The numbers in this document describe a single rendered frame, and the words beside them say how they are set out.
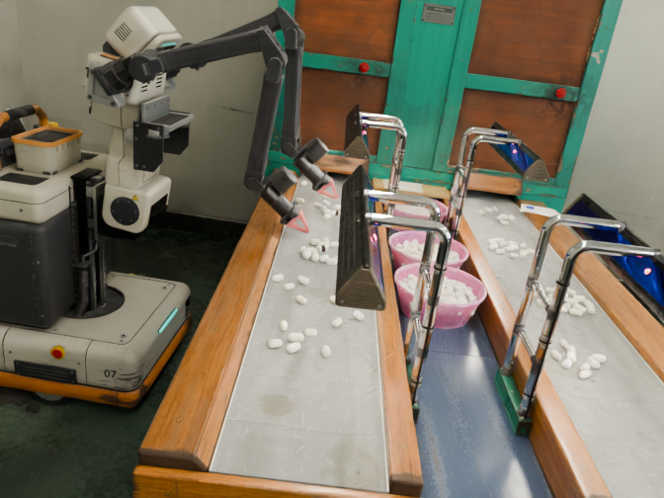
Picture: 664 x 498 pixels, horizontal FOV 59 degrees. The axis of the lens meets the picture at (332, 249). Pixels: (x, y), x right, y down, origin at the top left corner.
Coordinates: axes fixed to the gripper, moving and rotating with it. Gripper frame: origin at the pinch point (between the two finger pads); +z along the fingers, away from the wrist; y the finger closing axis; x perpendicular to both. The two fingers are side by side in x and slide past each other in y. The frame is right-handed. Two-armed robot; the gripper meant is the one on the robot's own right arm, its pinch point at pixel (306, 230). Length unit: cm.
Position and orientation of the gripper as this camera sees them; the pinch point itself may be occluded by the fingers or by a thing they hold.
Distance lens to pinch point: 197.7
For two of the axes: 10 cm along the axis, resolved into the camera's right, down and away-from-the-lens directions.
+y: 0.4, -3.8, 9.2
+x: -7.3, 6.2, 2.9
